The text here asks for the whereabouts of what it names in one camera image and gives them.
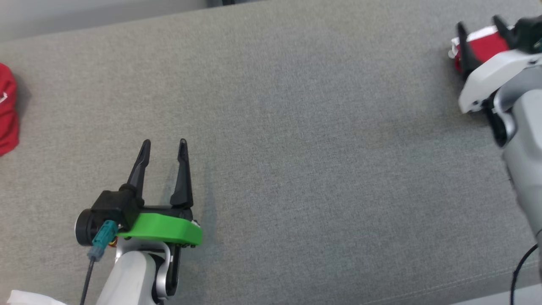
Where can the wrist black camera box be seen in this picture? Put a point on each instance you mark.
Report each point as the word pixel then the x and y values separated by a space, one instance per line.
pixel 110 205
pixel 529 34

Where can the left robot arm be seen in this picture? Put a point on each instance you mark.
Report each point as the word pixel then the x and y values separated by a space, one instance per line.
pixel 127 275

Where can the red white sports jersey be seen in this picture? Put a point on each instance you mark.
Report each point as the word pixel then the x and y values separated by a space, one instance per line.
pixel 7 118

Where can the white cloth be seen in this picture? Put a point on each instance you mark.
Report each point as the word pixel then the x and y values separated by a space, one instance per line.
pixel 29 298

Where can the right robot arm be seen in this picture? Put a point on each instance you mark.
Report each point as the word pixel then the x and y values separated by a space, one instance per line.
pixel 525 140

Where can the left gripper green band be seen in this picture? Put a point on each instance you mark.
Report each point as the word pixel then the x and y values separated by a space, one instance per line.
pixel 165 226

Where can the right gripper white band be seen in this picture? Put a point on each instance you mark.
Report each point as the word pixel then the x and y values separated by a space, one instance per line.
pixel 487 80

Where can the red shorts white stripe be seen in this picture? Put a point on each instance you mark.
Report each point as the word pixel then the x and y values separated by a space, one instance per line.
pixel 487 44

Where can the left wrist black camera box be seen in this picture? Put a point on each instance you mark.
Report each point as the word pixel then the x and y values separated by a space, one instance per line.
pixel 110 205

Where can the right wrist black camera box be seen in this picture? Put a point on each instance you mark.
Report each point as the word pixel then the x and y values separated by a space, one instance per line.
pixel 529 34

